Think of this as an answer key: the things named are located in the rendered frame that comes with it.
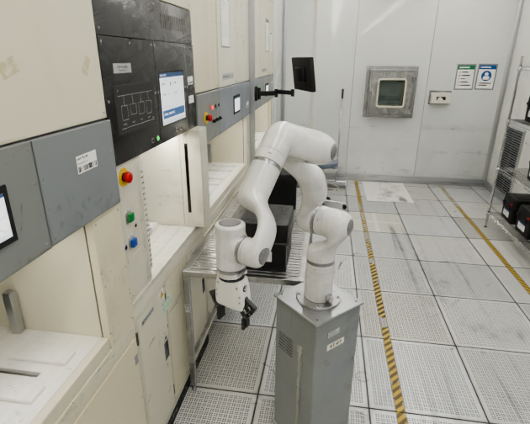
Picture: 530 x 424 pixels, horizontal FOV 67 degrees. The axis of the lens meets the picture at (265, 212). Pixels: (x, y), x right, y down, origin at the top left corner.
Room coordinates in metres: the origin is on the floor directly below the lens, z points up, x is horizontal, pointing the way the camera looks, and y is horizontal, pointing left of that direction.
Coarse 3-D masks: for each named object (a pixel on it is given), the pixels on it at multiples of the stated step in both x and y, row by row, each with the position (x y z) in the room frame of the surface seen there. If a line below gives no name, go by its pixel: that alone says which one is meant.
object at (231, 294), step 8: (216, 280) 1.02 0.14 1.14; (224, 280) 0.98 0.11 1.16; (232, 280) 0.98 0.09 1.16; (240, 280) 0.98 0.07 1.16; (216, 288) 1.02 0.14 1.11; (224, 288) 1.00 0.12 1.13; (232, 288) 0.98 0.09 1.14; (240, 288) 0.97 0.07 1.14; (248, 288) 1.00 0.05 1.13; (216, 296) 1.02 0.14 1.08; (224, 296) 1.00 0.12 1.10; (232, 296) 0.98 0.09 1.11; (240, 296) 0.97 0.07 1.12; (248, 296) 0.99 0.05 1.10; (224, 304) 1.00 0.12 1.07; (232, 304) 0.98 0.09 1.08; (240, 304) 0.97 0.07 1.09
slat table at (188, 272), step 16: (208, 240) 2.10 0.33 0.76; (304, 240) 2.11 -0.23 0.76; (208, 256) 1.90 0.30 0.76; (304, 256) 1.91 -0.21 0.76; (192, 272) 1.74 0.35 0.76; (208, 272) 1.73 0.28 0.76; (256, 272) 1.74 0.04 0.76; (288, 272) 1.74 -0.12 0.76; (304, 272) 1.74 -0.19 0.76; (192, 320) 1.75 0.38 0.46; (208, 320) 2.08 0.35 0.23; (192, 336) 1.74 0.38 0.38; (192, 352) 1.74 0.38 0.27; (192, 368) 1.74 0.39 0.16; (192, 384) 1.74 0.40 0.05
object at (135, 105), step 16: (160, 0) 1.81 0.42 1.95; (176, 0) 1.98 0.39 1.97; (192, 80) 2.12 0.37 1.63; (128, 96) 1.44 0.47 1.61; (144, 96) 1.56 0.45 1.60; (160, 96) 1.71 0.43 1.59; (192, 96) 2.11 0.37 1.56; (128, 112) 1.43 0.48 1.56; (144, 112) 1.55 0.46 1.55; (128, 128) 1.41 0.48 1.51; (128, 208) 1.36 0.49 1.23; (208, 336) 2.15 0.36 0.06; (176, 416) 1.57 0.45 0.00
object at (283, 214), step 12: (240, 204) 2.01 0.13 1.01; (276, 204) 2.01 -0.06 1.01; (240, 216) 1.84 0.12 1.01; (252, 216) 1.84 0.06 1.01; (276, 216) 1.84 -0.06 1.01; (288, 216) 1.84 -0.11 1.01; (252, 228) 1.75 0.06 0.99; (288, 228) 1.74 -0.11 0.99; (276, 240) 1.73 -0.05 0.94; (288, 240) 1.76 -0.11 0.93
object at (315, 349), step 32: (288, 320) 1.47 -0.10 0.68; (320, 320) 1.35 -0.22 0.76; (352, 320) 1.46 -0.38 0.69; (288, 352) 1.46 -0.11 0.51; (320, 352) 1.35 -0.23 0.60; (352, 352) 1.47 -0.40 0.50; (288, 384) 1.46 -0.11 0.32; (320, 384) 1.35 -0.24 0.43; (288, 416) 1.45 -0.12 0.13; (320, 416) 1.36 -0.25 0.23
